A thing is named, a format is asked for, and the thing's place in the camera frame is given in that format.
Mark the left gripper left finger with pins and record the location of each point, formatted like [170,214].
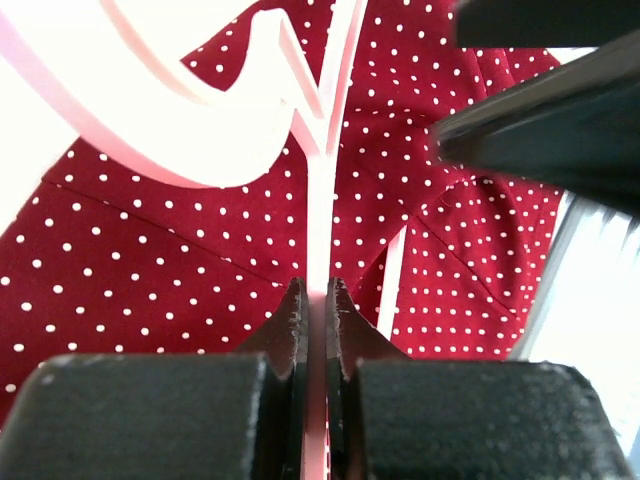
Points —
[168,416]

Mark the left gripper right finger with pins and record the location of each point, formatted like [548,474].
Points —
[393,417]

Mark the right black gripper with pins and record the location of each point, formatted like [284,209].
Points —
[574,127]

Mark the red polka dot cloth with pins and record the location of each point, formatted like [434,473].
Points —
[102,260]

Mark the pink plastic hanger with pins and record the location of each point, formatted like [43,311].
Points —
[100,69]

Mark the aluminium mounting rail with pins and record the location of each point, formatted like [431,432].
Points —
[588,297]

